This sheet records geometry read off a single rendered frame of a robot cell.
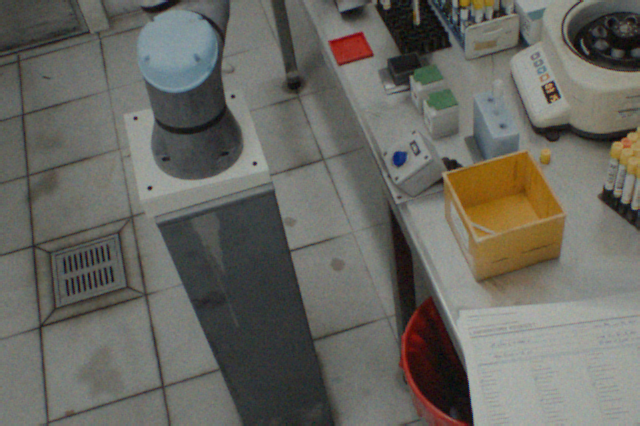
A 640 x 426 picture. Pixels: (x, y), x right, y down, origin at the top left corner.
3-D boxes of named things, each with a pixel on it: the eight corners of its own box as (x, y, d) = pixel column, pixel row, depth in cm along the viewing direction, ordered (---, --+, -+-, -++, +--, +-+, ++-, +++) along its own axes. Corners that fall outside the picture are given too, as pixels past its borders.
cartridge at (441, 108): (424, 124, 146) (422, 95, 141) (450, 116, 147) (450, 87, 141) (432, 140, 144) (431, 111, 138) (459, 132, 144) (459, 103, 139)
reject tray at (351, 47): (328, 43, 163) (327, 40, 162) (362, 34, 163) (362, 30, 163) (338, 66, 158) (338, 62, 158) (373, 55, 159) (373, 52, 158)
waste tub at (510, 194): (442, 216, 133) (441, 172, 126) (525, 192, 134) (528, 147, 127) (475, 284, 125) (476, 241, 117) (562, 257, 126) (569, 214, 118)
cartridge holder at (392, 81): (378, 75, 155) (376, 60, 153) (426, 63, 156) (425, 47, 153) (386, 95, 152) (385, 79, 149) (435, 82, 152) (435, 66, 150)
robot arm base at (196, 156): (150, 184, 139) (137, 139, 132) (155, 120, 149) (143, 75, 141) (244, 176, 139) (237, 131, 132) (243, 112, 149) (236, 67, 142)
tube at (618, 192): (610, 196, 131) (620, 146, 123) (621, 197, 130) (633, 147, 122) (610, 205, 130) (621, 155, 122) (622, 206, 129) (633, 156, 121)
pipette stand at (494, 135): (464, 141, 143) (464, 96, 135) (505, 131, 143) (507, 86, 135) (482, 185, 136) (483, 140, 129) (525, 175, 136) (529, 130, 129)
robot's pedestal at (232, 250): (255, 452, 207) (155, 223, 140) (237, 381, 219) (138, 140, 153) (335, 426, 208) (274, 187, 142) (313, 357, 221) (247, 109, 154)
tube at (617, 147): (608, 189, 132) (619, 139, 124) (615, 196, 131) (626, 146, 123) (599, 193, 132) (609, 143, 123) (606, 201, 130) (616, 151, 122)
